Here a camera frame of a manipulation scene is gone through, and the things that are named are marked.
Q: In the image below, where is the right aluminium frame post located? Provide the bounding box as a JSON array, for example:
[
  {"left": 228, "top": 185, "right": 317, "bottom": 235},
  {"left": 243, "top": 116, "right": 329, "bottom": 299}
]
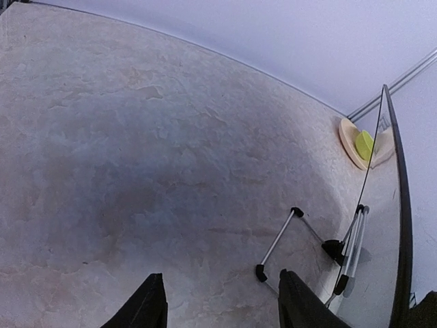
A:
[{"left": 347, "top": 48, "right": 436, "bottom": 122}]

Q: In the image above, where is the metal whiteboard stand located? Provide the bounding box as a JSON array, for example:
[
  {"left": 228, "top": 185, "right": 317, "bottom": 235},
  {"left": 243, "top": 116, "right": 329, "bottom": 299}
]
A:
[{"left": 255, "top": 204, "right": 371, "bottom": 298}]

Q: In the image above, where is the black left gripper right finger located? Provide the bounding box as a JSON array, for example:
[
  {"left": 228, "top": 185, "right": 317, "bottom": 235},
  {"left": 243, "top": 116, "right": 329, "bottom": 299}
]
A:
[{"left": 278, "top": 269, "right": 349, "bottom": 328}]

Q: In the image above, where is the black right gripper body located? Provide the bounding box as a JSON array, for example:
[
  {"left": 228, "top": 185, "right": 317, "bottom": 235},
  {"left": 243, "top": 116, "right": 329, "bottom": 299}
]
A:
[{"left": 408, "top": 291, "right": 437, "bottom": 328}]

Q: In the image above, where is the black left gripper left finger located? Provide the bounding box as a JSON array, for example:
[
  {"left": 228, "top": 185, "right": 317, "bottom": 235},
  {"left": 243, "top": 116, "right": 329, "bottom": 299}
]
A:
[{"left": 101, "top": 273, "right": 168, "bottom": 328}]

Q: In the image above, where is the yellow-green plastic bowl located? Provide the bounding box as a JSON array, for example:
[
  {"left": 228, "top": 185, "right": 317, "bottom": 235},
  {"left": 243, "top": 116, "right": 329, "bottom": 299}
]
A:
[{"left": 354, "top": 131, "right": 373, "bottom": 161}]

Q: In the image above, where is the beige wooden plate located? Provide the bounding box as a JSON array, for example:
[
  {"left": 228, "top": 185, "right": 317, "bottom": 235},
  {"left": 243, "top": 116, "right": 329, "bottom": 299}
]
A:
[{"left": 339, "top": 117, "right": 395, "bottom": 171}]

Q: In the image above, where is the white whiteboard with black frame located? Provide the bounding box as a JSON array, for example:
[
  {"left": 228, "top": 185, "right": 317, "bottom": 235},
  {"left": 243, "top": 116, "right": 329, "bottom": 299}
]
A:
[{"left": 321, "top": 85, "right": 412, "bottom": 327}]

